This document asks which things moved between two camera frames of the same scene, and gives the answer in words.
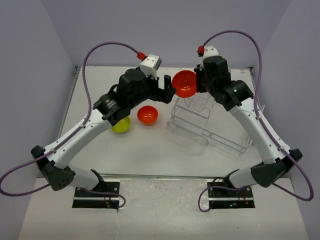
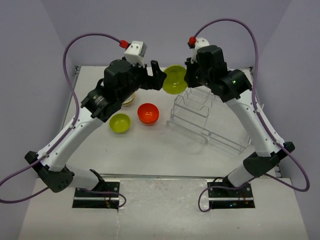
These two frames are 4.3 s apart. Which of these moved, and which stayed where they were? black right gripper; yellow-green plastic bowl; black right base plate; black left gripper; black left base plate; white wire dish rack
Moved: black left gripper; black right gripper
Stayed: white wire dish rack; yellow-green plastic bowl; black left base plate; black right base plate
